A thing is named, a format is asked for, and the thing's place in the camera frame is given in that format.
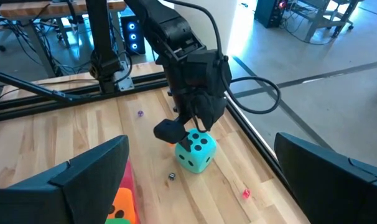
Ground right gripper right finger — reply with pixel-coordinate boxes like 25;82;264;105
273;132;377;224

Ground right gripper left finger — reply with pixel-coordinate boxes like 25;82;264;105
49;134;131;224

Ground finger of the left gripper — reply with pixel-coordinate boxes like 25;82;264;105
194;93;228;132
153;118;193;154

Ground orange foam die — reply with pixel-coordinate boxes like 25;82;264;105
108;187;137;224

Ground cyan foam die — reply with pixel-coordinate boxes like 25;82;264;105
174;128;218;174

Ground pink plastic bin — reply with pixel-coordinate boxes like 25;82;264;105
118;158;141;224

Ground computer tower blue fans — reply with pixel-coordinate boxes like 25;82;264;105
119;15;146;55

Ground black computer tower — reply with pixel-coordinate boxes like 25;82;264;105
254;0;289;29

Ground metal-legged desk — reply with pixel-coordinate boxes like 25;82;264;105
287;0;363;43

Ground wooden workbench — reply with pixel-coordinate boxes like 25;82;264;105
0;0;129;78

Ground silver metal bracket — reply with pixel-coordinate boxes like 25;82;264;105
115;60;136;92

